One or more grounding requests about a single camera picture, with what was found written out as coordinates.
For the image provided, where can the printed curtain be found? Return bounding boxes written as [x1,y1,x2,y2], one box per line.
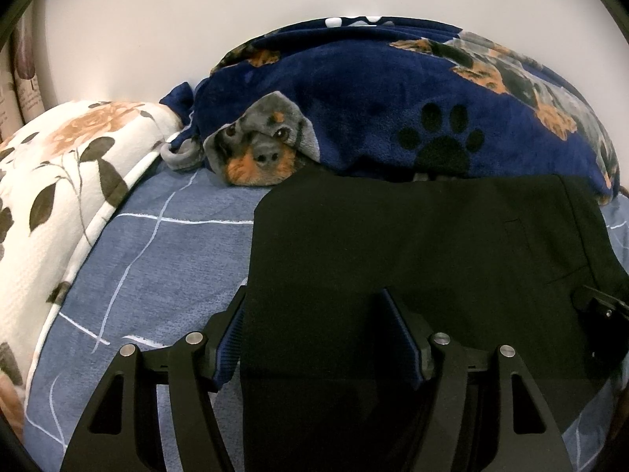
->
[0,7,47,141]

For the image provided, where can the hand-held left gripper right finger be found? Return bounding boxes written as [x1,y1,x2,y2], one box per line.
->
[377,288,574,472]

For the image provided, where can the navy dog-print blanket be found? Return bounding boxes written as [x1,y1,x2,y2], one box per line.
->
[160,15,623,207]

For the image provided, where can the blue grid-print bedsheet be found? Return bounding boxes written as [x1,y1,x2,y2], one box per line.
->
[22,157,629,472]

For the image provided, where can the black pants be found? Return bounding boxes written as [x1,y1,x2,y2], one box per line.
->
[241,172,629,472]

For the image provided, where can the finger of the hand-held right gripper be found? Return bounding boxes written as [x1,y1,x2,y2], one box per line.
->
[570,284,629,361]

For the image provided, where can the white floral pillow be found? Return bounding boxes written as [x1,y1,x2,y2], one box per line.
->
[0,100,184,436]

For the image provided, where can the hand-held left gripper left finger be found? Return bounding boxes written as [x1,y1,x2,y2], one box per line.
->
[60,285,247,472]

